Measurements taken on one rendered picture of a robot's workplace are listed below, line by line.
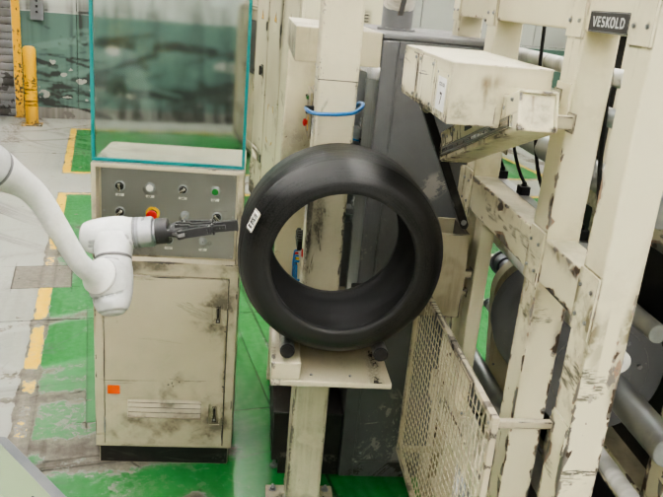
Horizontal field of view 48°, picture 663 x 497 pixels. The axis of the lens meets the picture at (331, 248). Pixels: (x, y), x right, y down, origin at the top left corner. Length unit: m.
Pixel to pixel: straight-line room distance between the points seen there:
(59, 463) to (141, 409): 0.42
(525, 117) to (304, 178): 0.63
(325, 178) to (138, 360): 1.34
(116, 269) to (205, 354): 1.00
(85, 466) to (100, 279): 1.39
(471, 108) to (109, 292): 1.06
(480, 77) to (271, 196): 0.65
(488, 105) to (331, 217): 0.83
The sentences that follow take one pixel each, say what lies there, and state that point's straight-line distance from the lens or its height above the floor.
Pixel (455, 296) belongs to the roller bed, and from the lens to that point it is 2.55.
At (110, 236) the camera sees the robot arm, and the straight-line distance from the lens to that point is 2.16.
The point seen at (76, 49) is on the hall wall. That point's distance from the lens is 10.99.
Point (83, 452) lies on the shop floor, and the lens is 3.41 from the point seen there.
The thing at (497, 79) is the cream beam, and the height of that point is 1.75.
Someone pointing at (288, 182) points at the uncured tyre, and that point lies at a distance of 2.04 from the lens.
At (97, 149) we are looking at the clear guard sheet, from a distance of 2.83.
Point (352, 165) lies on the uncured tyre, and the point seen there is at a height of 1.47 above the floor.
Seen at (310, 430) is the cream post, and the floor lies 0.40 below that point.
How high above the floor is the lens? 1.90
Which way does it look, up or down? 19 degrees down
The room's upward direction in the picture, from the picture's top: 5 degrees clockwise
